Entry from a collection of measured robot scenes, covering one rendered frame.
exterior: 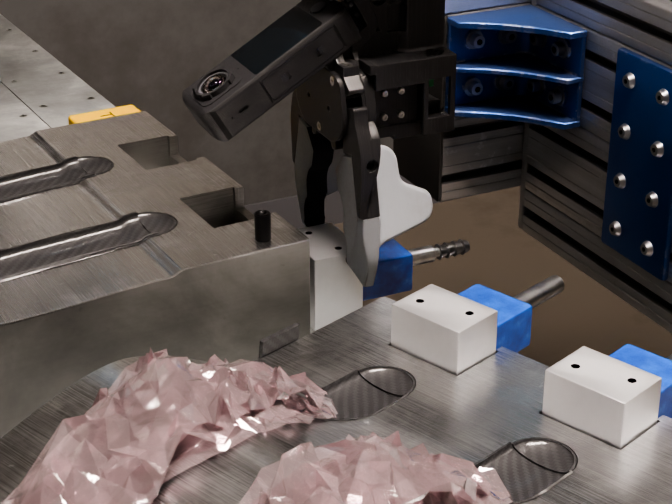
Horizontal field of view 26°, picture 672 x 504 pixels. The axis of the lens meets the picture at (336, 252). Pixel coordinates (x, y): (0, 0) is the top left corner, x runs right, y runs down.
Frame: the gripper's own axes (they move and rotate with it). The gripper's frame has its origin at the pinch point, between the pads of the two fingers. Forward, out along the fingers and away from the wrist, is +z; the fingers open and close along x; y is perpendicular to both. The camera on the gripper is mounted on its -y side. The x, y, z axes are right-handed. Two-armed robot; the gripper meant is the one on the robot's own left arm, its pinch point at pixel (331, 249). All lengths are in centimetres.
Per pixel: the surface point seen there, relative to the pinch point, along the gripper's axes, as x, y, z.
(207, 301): -6.7, -11.4, -1.8
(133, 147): 13.9, -9.1, -4.0
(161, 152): 14.0, -7.0, -3.2
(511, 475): -28.4, -3.3, -0.3
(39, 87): 54, -6, 5
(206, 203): 3.2, -7.6, -3.6
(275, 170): 170, 67, 70
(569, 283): 125, 109, 84
